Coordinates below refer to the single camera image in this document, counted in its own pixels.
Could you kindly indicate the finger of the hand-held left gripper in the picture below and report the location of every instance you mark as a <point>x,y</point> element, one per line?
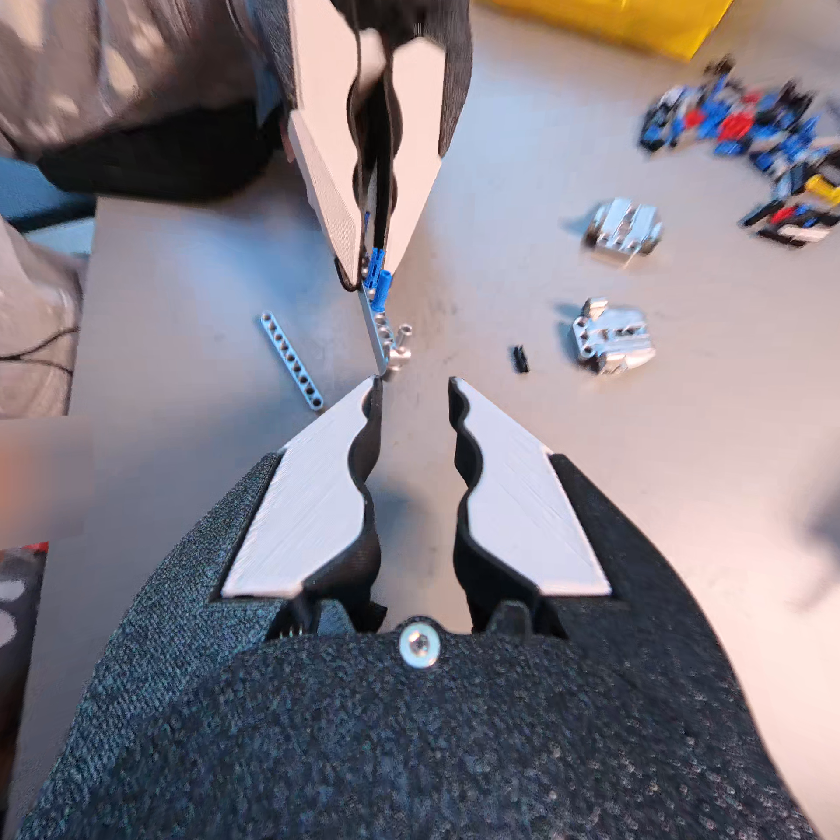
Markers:
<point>321,131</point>
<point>417,131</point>

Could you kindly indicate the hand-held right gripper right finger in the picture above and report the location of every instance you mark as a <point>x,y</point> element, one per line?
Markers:
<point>525,512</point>

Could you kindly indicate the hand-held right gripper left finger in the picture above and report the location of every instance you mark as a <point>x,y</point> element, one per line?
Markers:
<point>308,512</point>

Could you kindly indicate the short grey perforated beam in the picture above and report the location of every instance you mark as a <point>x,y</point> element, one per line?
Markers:
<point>292,361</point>

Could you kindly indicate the long grey beam with pins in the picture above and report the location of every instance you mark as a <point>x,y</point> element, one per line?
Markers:
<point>373,328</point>

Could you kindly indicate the silver engine block piece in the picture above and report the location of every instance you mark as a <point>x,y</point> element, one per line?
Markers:
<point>613,338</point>
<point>623,233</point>

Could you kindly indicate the small black pin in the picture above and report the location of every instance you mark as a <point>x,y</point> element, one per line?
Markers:
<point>520,359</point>

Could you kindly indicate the person's black clothing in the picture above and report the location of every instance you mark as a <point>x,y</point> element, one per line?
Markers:
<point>164,157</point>

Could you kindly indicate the yellow storage bin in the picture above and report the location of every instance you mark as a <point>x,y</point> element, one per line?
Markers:
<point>623,19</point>

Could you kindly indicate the person's camouflage hoodie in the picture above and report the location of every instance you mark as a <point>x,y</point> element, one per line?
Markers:
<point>98,59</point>

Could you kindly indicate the pile of small mixed pieces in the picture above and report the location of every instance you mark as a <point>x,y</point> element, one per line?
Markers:
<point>735,128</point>

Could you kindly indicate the pale patterned cloth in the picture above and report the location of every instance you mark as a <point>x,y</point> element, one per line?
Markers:
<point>33,295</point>

